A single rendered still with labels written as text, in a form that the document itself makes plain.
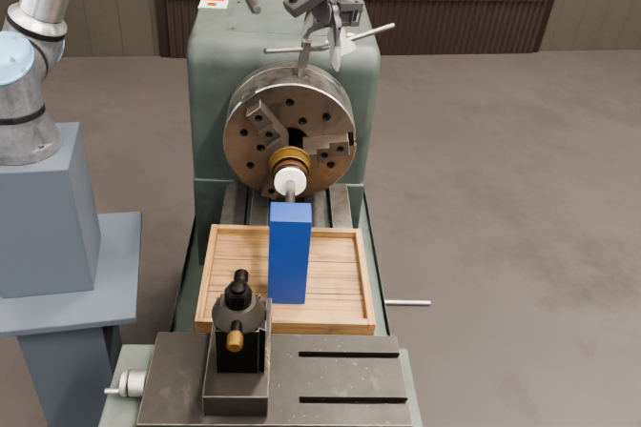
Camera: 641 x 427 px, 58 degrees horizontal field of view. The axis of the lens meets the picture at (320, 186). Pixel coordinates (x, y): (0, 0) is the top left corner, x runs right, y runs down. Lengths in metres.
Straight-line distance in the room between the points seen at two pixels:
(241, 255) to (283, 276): 0.19
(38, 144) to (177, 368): 0.57
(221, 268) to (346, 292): 0.28
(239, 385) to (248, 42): 0.84
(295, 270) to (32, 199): 0.57
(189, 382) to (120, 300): 0.49
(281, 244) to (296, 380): 0.26
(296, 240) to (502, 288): 1.72
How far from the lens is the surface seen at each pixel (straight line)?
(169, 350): 1.06
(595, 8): 5.57
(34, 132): 1.31
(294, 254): 1.13
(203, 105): 1.50
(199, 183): 1.62
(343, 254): 1.36
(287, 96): 1.30
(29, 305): 1.51
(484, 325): 2.53
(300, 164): 1.23
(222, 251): 1.35
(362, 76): 1.46
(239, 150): 1.37
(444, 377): 2.31
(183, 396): 1.00
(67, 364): 1.71
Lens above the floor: 1.79
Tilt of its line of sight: 36 degrees down
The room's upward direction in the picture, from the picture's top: 5 degrees clockwise
